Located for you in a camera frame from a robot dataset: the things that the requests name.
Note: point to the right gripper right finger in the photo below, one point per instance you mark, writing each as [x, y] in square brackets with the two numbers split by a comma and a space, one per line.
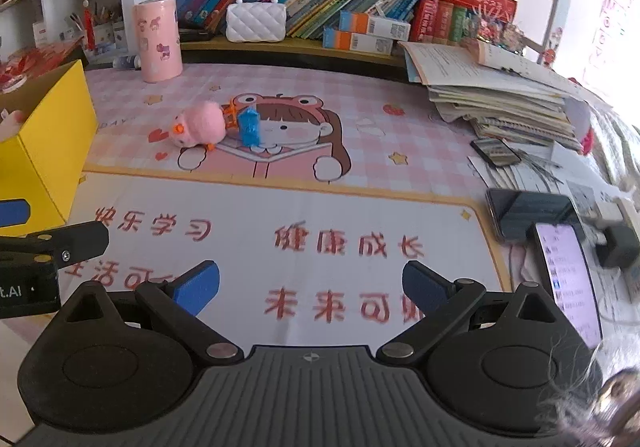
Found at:
[446, 305]

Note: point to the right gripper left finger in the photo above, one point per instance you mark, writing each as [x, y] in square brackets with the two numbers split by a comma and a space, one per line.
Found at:
[172, 307]

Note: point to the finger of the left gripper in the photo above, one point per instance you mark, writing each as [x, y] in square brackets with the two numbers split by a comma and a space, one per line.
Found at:
[64, 246]
[14, 212]

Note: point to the pink duck plush toy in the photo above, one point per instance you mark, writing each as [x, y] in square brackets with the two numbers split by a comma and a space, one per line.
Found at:
[202, 124]

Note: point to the yellow cardboard box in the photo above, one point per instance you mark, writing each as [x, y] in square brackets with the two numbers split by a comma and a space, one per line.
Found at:
[43, 162]

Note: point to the lit screen smartphone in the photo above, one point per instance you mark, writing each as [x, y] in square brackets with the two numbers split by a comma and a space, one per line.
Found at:
[566, 277]

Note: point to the red paper decorations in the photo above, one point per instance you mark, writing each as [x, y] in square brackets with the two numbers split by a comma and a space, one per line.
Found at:
[33, 62]

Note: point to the pink checkered tablecloth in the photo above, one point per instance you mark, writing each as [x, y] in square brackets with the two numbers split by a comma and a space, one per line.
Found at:
[354, 178]

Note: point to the black charger adapter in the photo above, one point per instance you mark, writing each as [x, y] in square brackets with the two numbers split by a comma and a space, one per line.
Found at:
[620, 249]

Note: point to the red white figurine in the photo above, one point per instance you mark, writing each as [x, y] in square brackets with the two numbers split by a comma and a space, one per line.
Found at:
[90, 37]

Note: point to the orange blue small toy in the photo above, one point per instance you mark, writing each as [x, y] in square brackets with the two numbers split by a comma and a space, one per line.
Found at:
[243, 124]

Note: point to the stack of papers and books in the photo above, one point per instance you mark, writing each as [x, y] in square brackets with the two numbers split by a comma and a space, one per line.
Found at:
[502, 95]

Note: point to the pink cylindrical container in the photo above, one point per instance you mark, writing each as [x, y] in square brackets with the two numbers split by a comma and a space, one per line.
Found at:
[158, 40]

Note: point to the orange white box lower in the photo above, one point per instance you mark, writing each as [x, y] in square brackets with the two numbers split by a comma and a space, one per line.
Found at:
[368, 44]

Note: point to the orange white box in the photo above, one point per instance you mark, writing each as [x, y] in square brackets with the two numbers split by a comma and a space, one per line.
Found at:
[374, 25]
[368, 44]

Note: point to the white quilted pearl handbag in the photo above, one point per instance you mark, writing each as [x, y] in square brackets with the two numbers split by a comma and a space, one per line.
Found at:
[248, 22]

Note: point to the orange white box upper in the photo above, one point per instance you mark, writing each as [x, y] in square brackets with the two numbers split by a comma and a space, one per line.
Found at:
[374, 25]

